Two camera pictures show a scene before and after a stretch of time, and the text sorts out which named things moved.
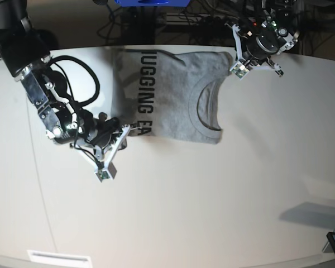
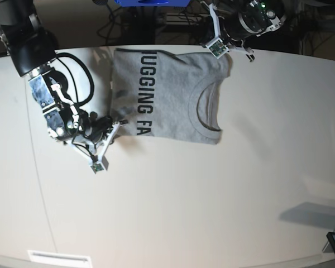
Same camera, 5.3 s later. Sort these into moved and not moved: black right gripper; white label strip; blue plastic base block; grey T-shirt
Moved: black right gripper
Not moved: grey T-shirt; blue plastic base block; white label strip
